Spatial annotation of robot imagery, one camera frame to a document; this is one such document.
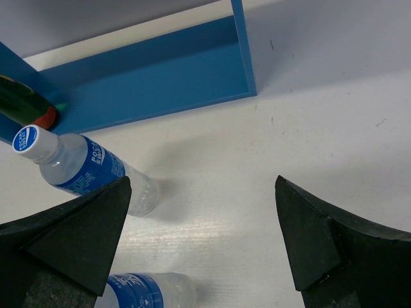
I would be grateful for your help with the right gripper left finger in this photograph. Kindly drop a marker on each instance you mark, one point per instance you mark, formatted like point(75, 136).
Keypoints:
point(61, 257)

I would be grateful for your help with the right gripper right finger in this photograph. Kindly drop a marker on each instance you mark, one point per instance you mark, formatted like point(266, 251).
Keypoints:
point(339, 259)

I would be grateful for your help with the plastic water bottle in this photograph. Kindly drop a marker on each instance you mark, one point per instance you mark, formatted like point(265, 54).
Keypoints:
point(148, 290)
point(76, 164)

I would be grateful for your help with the plastic water bottle front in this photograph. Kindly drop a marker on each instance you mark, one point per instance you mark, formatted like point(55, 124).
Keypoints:
point(148, 290)

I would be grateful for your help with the green glass bottle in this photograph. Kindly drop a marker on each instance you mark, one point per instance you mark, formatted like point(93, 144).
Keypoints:
point(23, 105)

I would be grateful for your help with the blue and yellow wooden shelf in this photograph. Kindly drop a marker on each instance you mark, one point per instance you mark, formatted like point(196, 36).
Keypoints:
point(191, 68)

